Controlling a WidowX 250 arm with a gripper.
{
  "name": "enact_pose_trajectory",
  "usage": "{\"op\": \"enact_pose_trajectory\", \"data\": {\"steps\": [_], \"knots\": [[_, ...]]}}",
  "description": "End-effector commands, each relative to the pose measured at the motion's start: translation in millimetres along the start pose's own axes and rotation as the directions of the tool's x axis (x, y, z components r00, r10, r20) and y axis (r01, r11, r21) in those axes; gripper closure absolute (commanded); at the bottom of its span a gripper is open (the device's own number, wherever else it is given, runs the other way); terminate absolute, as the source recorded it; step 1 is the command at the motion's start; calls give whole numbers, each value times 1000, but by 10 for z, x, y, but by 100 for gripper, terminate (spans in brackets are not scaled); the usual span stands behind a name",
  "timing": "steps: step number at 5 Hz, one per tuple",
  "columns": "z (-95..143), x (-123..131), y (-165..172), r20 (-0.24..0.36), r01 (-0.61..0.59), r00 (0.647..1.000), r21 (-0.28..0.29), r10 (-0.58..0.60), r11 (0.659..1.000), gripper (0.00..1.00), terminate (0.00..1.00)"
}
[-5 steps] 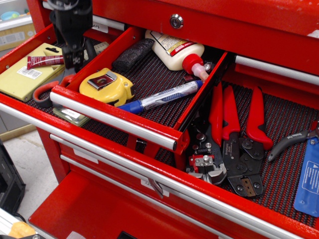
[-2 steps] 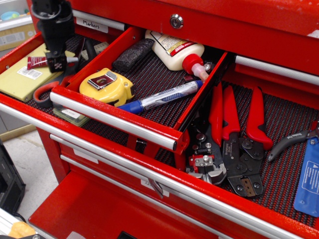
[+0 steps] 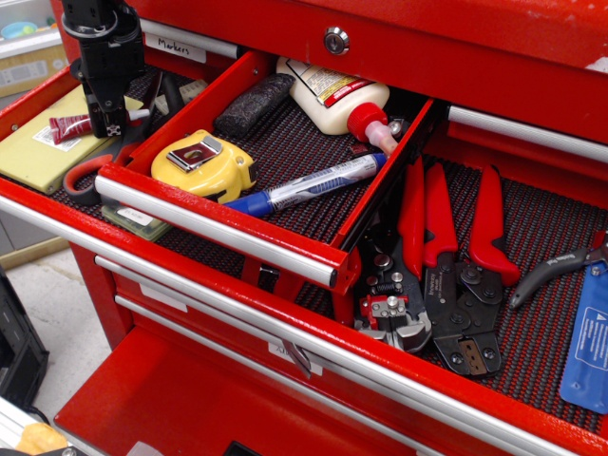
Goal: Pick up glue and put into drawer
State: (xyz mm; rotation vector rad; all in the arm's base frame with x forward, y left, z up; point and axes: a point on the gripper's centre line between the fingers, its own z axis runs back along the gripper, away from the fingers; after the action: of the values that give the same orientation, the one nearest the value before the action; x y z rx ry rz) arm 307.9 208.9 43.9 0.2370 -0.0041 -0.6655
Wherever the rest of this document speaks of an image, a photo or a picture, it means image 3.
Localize red handled wire stripper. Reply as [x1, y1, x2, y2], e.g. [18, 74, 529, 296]
[353, 158, 431, 352]

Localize yellow tape measure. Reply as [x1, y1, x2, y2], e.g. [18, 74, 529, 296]
[151, 129, 257, 203]

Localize blue plastic pouch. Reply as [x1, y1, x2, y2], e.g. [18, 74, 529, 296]
[560, 266, 607, 414]

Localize white paper pieces in drawer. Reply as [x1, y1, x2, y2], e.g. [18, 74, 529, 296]
[155, 77, 208, 115]

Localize yellow flat plastic case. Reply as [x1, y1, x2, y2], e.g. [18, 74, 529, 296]
[0, 86, 115, 195]

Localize grey handled small pliers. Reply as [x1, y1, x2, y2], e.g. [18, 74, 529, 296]
[508, 244, 607, 310]

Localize cardboard box in background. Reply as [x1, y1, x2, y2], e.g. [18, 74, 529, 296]
[1, 45, 68, 97]

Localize black foam block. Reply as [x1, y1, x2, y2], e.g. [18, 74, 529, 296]
[214, 73, 295, 139]

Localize black crate on floor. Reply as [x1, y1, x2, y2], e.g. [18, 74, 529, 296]
[1, 270, 49, 409]

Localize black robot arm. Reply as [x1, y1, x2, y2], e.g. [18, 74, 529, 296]
[62, 1, 144, 138]

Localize red handled crimping pliers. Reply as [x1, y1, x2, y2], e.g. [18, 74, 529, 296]
[423, 163, 521, 377]

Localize black red drawer liner mat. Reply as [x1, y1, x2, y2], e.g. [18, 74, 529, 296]
[47, 59, 608, 436]

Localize red grey handled scissors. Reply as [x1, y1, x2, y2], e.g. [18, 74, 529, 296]
[63, 71, 184, 206]

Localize clear small plastic box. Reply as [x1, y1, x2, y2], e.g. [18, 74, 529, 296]
[102, 204, 172, 241]

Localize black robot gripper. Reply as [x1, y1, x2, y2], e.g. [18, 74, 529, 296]
[70, 28, 144, 138]

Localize blue white marker pen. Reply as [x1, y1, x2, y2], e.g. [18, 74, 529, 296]
[225, 153, 387, 217]

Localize small red upper drawer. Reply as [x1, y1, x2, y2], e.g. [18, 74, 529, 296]
[95, 52, 434, 291]

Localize silver round drawer lock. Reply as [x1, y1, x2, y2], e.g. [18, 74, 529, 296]
[323, 27, 351, 56]

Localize white markers label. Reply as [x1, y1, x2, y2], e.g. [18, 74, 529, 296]
[143, 32, 207, 64]

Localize red glue tube white cap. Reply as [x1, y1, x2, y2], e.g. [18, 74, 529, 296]
[48, 108, 150, 145]

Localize red metal tool chest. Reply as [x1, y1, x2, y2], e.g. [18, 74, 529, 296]
[1, 1, 607, 455]

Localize white glue bottle red cap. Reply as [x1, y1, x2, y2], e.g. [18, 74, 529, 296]
[276, 57, 397, 157]

